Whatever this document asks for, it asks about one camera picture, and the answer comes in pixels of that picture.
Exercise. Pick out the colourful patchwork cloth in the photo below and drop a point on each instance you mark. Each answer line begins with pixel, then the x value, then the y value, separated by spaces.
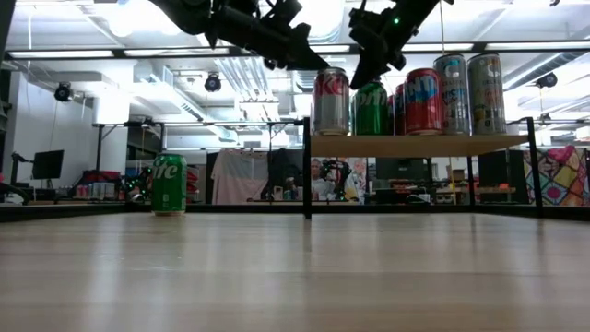
pixel 560 177

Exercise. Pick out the green Sprite can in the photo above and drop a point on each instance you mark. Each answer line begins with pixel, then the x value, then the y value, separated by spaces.
pixel 168 184
pixel 371 110

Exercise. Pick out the floral patterned cloth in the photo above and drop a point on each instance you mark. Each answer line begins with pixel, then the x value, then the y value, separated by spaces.
pixel 358 173

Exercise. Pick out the person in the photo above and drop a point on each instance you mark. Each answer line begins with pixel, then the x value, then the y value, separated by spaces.
pixel 318 182

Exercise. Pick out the red storage bin rack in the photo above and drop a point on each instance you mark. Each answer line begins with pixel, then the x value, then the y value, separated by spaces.
pixel 192 182

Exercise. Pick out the silver Diet Coke can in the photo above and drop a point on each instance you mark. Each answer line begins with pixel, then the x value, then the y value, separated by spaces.
pixel 331 106

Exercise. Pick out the wooden shelf black legs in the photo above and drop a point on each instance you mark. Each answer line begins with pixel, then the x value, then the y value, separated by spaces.
pixel 415 146

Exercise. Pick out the black ceiling spotlight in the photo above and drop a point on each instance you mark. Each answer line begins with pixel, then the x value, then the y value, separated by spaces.
pixel 547 79
pixel 63 92
pixel 212 83

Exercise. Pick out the background robot green lights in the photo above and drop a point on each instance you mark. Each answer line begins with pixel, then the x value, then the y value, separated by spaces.
pixel 138 182
pixel 338 177

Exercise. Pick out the black overhead frame beam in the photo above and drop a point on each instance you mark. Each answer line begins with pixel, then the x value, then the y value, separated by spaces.
pixel 118 53

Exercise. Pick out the white hanging cloth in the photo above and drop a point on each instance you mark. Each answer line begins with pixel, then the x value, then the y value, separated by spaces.
pixel 235 177

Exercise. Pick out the white slim Celsius can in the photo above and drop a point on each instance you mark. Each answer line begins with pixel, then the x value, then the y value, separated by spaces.
pixel 456 92

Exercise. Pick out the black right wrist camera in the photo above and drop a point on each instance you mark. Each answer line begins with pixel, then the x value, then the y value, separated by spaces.
pixel 364 37

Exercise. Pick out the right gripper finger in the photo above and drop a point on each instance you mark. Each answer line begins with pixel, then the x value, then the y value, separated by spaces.
pixel 369 71

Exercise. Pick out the white slim can black lid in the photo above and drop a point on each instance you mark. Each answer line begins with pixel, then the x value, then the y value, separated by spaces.
pixel 487 92

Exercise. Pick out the black background monitor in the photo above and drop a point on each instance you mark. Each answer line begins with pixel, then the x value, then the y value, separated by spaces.
pixel 401 168
pixel 500 168
pixel 48 164

